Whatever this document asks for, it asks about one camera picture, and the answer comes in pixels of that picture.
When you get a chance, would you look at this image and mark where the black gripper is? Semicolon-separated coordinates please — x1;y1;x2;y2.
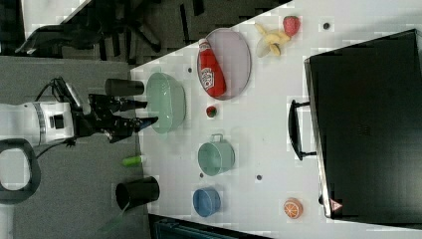
71;94;158;143

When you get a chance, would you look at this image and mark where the black toaster oven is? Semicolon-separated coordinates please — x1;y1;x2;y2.
304;29;422;229

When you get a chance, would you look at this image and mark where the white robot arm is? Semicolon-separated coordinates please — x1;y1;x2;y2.
0;94;158;146

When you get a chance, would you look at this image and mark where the green plastic colander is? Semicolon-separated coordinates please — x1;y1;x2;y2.
146;72;186;134

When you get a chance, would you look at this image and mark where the green plastic object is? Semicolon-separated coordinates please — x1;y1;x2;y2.
121;155;142;167

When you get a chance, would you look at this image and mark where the small red toy strawberry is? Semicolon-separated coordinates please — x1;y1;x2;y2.
206;106;217;118

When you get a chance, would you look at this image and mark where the black office chair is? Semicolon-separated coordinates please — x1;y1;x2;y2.
14;0;207;66

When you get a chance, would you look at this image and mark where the red ketchup bottle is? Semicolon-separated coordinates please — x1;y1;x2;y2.
199;39;226;98

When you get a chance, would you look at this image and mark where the blue cup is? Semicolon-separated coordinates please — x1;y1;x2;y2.
192;187;221;217

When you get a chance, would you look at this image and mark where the grey round plate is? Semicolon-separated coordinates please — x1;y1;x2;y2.
198;28;252;101

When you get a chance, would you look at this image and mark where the peeled toy banana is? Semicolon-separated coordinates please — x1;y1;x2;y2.
254;23;291;58

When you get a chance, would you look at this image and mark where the large red toy strawberry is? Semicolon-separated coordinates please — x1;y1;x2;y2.
283;16;301;37

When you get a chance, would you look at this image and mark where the toy orange half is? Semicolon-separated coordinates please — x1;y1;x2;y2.
284;198;304;219

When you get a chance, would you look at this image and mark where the black cylinder post upper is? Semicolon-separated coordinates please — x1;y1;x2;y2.
105;79;144;97

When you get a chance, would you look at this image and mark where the black cylinder post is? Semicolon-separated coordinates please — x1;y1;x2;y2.
105;79;144;97
115;176;160;210

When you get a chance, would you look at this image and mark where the black cylinder post lower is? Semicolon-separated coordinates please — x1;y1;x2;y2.
115;176;160;210

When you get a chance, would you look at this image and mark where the green mug with handle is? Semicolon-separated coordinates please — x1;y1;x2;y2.
197;133;235;176

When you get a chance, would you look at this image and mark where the dark blue table frame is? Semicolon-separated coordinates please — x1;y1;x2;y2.
148;213;270;239

